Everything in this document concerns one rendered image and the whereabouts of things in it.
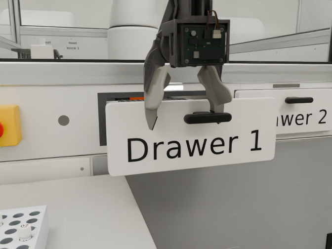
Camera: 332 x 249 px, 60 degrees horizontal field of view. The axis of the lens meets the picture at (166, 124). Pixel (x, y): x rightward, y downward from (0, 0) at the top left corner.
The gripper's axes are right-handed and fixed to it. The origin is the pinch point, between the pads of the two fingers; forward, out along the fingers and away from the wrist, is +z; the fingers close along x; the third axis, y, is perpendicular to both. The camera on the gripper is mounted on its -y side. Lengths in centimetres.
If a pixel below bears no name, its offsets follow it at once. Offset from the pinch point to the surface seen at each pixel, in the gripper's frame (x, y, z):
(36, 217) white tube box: -21.2, 5.2, 9.3
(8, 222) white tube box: -24.3, 5.6, 9.2
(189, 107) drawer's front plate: 1.4, -1.3, -1.7
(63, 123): -19.0, -19.6, 3.4
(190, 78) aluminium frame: 8.6, -20.7, -4.1
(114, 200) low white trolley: -10.9, -4.2, 13.8
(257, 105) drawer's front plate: 13.5, -1.6, -1.1
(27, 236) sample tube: -21.3, 10.3, 8.7
